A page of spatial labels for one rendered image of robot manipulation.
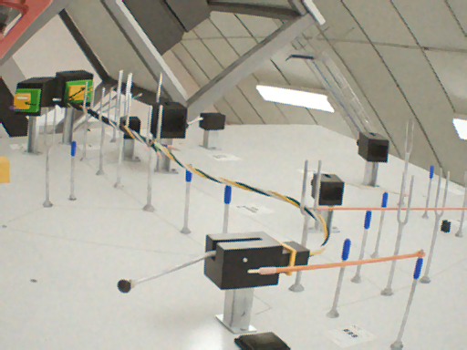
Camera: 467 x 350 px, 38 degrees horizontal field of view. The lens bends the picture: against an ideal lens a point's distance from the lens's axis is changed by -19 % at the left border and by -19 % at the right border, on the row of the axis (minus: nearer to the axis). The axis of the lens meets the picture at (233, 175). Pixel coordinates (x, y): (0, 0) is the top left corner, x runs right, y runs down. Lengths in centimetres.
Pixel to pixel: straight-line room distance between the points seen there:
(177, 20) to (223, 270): 117
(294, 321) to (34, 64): 764
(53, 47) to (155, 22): 660
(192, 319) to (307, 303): 13
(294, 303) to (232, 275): 13
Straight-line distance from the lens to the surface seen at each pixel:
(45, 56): 832
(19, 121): 166
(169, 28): 178
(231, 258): 68
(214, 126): 148
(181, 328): 72
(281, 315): 77
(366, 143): 128
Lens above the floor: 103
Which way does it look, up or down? 13 degrees up
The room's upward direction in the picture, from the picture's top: 48 degrees clockwise
